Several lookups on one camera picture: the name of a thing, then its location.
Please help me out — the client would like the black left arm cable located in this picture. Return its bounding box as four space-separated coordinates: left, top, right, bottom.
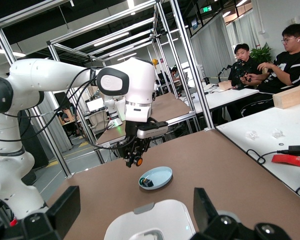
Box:
0 65 131 151

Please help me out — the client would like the red flat packet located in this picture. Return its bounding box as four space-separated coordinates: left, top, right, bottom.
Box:
271 154 300 168

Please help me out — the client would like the small wooden block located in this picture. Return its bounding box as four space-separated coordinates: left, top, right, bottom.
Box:
218 80 233 91

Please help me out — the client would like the white curtain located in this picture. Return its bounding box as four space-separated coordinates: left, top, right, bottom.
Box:
190 9 261 85

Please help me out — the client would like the large wooden block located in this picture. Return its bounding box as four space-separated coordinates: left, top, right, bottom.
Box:
272 84 300 110

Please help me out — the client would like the man in plain black shirt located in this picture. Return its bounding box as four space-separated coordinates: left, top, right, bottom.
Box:
211 43 264 124

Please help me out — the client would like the black left wrist camera bracket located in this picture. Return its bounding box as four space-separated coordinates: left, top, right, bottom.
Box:
145 116 169 129

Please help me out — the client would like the green potted plant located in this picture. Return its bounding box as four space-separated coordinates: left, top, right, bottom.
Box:
249 41 274 64

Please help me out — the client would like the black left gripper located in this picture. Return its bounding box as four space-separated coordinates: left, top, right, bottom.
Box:
116 119 153 169

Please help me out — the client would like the computer monitor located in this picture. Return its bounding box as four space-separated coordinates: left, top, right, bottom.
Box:
85 96 106 114

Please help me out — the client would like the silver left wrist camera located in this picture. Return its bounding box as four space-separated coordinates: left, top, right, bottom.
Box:
136 121 169 140

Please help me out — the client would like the white lidded storage box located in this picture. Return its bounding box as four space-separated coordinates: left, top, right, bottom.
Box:
103 198 197 240

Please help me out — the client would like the man wearing white earbud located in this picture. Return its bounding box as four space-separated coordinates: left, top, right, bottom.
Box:
239 23 300 119

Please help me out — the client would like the orange push-button switch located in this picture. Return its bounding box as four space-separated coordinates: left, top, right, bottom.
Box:
132 155 144 168

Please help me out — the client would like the aluminium extrusion frame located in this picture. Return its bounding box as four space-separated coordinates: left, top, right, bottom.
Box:
0 0 216 180

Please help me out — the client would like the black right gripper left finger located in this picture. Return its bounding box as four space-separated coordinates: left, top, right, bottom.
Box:
0 185 82 240

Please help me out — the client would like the black adapter with cable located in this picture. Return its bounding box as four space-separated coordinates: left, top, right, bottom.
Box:
246 144 300 165

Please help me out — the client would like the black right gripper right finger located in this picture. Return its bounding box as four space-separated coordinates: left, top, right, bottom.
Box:
189 187 291 240

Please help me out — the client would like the small white background robot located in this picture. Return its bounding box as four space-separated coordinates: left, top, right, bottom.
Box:
104 96 124 128

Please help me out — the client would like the light blue round plate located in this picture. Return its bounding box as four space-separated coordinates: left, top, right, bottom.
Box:
138 165 174 192

